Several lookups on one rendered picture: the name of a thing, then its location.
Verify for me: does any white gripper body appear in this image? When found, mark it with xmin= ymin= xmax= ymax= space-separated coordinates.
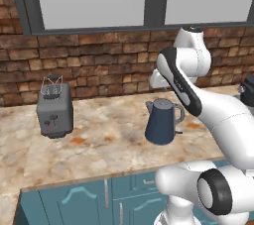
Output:
xmin=149 ymin=68 xmax=173 ymax=90

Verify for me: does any teal drawer front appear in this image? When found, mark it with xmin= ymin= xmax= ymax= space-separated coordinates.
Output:
xmin=111 ymin=170 xmax=161 ymax=199

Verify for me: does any black coffee machine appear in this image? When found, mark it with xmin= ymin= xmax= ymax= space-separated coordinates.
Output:
xmin=238 ymin=72 xmax=254 ymax=115

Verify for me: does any silver cupboard door handle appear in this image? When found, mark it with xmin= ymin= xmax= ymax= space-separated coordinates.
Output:
xmin=118 ymin=201 xmax=124 ymax=225
xmin=103 ymin=178 xmax=110 ymax=210

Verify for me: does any grey toaster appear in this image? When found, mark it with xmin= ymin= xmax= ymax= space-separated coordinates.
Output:
xmin=36 ymin=74 xmax=74 ymax=140

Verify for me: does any teal cupboard door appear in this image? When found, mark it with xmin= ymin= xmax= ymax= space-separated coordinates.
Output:
xmin=111 ymin=194 xmax=171 ymax=225
xmin=38 ymin=177 xmax=113 ymax=225

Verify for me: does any dark blue kettle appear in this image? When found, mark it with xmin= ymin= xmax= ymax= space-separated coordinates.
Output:
xmin=144 ymin=97 xmax=186 ymax=147

